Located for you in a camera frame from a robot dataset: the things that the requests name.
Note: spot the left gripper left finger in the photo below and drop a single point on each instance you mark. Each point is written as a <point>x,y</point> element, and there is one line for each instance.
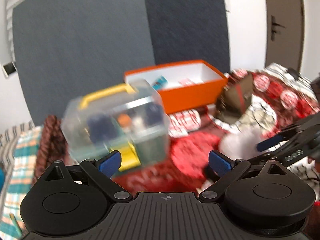
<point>100,172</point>

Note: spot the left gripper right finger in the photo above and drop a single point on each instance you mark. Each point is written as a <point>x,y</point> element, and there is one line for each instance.
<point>228,170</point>

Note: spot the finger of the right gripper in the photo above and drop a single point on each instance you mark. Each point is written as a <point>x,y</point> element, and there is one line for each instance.
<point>289,132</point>
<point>294,150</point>

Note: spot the white fluffy plush toy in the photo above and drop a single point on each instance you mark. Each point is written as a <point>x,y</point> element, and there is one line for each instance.
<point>242,145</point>

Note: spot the blue cartoon pencil pouch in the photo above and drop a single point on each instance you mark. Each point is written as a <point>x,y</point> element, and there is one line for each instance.
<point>160,83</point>

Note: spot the red patterned plush blanket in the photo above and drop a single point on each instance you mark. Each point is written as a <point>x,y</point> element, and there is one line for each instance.
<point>282,100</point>

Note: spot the clear plastic storage box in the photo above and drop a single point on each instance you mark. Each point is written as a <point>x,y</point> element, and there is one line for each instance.
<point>128,118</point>

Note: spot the brown striped pouch bag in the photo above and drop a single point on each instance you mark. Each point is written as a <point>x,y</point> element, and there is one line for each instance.
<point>235,98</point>

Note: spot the striped plaid bedsheet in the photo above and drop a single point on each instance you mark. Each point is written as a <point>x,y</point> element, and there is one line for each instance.
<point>19,146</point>

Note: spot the orange cardboard box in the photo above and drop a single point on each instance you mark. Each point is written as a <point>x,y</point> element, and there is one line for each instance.
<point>191,84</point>

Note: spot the brown door with handle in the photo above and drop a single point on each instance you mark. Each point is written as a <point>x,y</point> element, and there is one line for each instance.
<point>285,33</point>

